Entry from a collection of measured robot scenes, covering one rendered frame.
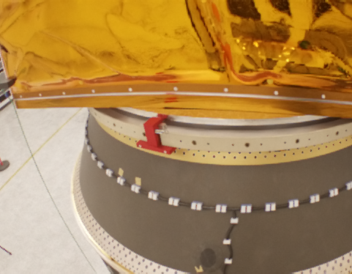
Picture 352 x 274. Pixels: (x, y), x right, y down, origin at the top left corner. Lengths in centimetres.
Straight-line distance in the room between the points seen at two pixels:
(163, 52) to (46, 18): 46
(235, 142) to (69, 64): 60
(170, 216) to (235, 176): 26
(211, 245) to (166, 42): 65
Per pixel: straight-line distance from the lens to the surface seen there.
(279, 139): 89
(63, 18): 105
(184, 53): 88
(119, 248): 131
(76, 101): 121
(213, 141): 91
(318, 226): 107
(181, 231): 108
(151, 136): 98
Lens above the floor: 218
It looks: 29 degrees down
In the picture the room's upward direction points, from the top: 11 degrees counter-clockwise
